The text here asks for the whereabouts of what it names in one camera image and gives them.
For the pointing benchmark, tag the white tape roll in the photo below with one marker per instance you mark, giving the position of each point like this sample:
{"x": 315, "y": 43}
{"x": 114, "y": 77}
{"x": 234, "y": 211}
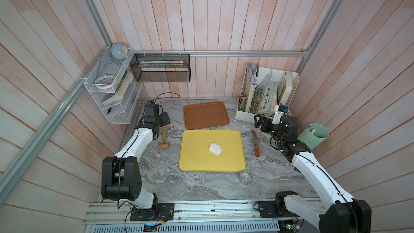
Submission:
{"x": 105, "y": 82}

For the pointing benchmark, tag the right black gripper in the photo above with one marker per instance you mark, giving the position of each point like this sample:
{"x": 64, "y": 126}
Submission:
{"x": 268, "y": 123}

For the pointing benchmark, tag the white wire wall shelf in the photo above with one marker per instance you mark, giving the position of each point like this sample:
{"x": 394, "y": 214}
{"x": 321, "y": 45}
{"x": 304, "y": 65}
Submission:
{"x": 117, "y": 112}

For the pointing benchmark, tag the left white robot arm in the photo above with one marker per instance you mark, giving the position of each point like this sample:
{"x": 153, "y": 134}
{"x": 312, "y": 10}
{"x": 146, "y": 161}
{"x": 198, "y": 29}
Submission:
{"x": 121, "y": 178}

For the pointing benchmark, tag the book on wire shelf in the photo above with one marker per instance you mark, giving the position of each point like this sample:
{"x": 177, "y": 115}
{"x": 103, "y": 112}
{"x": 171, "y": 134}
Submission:
{"x": 121, "y": 89}

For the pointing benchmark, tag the green plastic cup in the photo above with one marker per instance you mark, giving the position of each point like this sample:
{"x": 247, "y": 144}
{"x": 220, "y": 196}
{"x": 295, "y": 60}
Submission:
{"x": 314, "y": 135}

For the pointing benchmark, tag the white dough piece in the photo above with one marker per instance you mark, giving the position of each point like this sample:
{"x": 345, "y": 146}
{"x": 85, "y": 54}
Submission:
{"x": 215, "y": 149}

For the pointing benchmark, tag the clear glass bowl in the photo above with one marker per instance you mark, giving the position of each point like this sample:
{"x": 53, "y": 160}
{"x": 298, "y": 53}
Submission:
{"x": 245, "y": 177}

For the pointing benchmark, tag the metal dough scraper wooden handle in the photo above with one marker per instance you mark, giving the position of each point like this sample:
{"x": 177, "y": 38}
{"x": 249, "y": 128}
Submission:
{"x": 256, "y": 137}

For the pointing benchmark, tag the yellow plastic tray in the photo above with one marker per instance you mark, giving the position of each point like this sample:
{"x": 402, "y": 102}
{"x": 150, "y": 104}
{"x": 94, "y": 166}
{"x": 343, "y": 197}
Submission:
{"x": 196, "y": 157}

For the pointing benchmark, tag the wooden dough roller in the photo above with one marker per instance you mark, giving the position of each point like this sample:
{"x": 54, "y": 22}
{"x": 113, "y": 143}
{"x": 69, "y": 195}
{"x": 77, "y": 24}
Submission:
{"x": 164, "y": 144}

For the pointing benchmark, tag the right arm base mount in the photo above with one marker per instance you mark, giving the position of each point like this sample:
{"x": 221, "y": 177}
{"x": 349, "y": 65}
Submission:
{"x": 276, "y": 208}

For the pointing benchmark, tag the brown plastic tray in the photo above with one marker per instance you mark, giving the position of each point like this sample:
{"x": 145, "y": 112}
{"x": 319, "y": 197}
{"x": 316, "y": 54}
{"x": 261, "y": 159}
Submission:
{"x": 205, "y": 115}

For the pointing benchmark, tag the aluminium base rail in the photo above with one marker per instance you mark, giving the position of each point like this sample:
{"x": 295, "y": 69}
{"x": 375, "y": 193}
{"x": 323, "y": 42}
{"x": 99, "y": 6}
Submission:
{"x": 218, "y": 216}

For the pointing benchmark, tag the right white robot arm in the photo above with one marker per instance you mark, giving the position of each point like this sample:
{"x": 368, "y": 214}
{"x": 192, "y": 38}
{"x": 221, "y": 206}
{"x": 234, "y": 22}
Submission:
{"x": 341, "y": 212}

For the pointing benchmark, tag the pens in organizer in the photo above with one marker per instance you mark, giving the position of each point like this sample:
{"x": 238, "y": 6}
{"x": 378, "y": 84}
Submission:
{"x": 242, "y": 102}

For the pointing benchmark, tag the white desk file organizer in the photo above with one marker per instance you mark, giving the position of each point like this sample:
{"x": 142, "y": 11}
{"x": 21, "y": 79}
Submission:
{"x": 256, "y": 77}

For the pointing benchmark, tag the black mesh wall basket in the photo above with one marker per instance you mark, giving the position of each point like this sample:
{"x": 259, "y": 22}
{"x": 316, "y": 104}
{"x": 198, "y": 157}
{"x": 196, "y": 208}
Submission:
{"x": 161, "y": 68}

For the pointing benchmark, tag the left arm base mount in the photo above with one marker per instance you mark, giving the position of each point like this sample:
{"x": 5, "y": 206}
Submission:
{"x": 159, "y": 212}

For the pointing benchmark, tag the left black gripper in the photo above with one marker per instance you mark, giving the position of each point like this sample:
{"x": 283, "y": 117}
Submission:
{"x": 165, "y": 117}

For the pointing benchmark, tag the illustrated picture book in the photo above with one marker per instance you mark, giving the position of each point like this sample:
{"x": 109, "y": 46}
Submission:
{"x": 264, "y": 99}

